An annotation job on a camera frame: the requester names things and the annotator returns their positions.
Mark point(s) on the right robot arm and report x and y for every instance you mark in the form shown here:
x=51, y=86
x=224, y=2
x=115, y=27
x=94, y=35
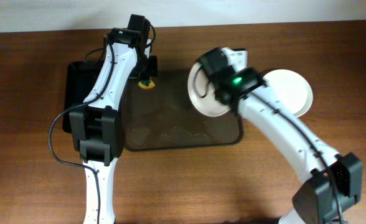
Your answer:
x=330, y=182

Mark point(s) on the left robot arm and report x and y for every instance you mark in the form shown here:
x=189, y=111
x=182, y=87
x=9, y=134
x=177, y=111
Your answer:
x=124, y=50

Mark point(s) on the green yellow sponge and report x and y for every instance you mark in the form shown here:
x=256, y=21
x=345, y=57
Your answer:
x=146, y=84

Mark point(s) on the white plate with sauce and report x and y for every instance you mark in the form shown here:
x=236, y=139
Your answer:
x=291, y=89

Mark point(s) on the brown serving tray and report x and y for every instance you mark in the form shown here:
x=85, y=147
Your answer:
x=164, y=118

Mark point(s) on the pink plate with sauce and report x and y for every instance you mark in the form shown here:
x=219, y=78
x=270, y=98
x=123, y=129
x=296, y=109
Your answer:
x=201, y=94

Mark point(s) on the black tray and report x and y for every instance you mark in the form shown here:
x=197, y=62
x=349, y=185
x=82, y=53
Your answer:
x=81, y=78

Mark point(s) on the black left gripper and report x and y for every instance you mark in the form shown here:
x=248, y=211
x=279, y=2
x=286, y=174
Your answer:
x=150, y=71

